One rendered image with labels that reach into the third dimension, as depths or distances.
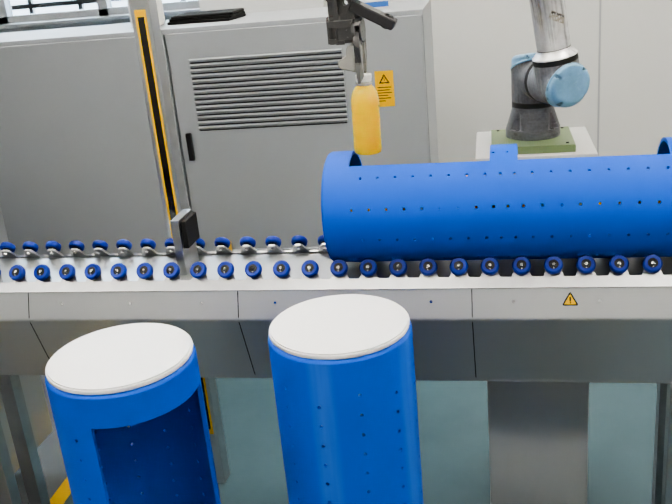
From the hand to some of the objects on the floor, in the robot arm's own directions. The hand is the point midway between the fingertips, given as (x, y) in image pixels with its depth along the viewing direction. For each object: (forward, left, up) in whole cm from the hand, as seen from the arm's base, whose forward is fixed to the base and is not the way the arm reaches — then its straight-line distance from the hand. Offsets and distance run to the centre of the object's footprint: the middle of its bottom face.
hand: (363, 76), depth 207 cm
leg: (-17, -120, -143) cm, 187 cm away
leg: (-2, +76, -142) cm, 161 cm away
